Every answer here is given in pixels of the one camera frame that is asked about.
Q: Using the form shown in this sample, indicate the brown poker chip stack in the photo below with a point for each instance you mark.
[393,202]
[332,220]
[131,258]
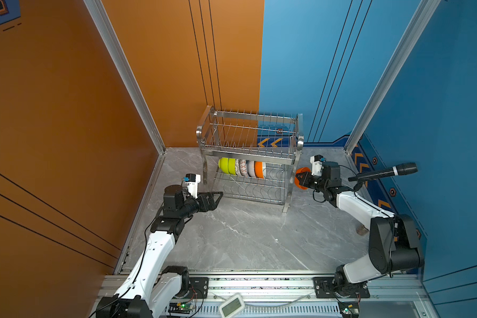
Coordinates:
[362,230]

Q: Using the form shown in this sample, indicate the circuit board right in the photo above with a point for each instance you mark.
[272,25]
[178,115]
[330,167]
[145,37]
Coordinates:
[349,310]

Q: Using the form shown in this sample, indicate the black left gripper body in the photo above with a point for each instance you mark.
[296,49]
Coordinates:
[202,207]

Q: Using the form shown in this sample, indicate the white maroon patterned bowl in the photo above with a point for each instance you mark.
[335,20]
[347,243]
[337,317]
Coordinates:
[237,167]

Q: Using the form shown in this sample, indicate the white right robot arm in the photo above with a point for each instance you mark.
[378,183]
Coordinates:
[394,244]

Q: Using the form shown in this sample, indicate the pink striped ceramic bowl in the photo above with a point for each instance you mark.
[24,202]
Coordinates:
[251,168]

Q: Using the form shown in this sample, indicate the lime green bowl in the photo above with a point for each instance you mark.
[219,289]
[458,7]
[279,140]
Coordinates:
[232,166]
[224,165]

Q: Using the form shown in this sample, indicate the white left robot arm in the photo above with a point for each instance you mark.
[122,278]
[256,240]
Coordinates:
[149,289]

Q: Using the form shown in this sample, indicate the black microphone on stand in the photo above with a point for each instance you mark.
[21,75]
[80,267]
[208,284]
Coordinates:
[399,170]

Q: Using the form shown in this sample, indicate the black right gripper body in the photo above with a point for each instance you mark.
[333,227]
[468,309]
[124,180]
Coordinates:
[313,182]

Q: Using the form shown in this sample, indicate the white bowl orange outside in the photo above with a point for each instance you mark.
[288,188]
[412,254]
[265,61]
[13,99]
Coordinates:
[260,169]

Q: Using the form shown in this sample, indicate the stainless steel dish rack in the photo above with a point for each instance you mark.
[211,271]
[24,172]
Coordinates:
[274,138]

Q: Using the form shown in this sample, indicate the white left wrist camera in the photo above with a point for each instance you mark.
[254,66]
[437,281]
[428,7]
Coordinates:
[192,181]

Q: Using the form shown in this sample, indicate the white handheld timer device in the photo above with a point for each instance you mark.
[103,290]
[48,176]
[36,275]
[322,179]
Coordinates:
[232,306]

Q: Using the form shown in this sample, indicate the blue triangle patterned bowl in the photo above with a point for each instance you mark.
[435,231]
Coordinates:
[243,167]

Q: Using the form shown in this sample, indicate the aluminium corner post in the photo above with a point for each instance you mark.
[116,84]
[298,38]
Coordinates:
[409,39]
[109,37]

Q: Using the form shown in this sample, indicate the orange plastic bowl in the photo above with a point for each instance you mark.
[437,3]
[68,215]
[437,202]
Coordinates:
[303,178]

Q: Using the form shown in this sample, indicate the aluminium corner post right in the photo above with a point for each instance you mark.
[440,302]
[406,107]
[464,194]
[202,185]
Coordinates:
[409,39]

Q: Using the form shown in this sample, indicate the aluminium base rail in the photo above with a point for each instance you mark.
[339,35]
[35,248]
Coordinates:
[294,294]

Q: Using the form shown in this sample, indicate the aluminium corner post left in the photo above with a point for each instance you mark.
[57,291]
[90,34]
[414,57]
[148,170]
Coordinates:
[109,37]

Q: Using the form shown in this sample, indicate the green circuit board left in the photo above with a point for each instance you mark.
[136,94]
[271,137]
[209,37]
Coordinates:
[181,308]

